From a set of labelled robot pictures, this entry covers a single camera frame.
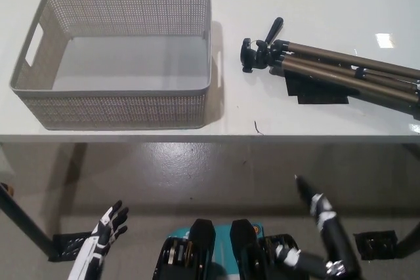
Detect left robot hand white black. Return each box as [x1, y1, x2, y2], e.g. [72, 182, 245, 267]
[90, 199, 130, 257]

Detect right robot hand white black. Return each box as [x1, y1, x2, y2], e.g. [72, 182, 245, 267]
[294, 174, 339, 228]

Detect bronze tripod with black head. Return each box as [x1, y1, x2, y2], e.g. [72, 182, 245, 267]
[241, 16, 420, 113]

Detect robot body black teal blocks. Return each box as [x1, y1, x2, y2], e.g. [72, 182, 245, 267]
[150, 217, 298, 280]

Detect black tape patch on desk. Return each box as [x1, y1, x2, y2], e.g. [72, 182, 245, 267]
[283, 70, 349, 107]

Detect dark metal table leg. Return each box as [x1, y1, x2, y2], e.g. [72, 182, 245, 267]
[392, 219, 420, 258]
[0, 182, 56, 258]

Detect grey perforated plastic basket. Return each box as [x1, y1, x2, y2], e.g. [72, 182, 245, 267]
[9, 0, 211, 131]

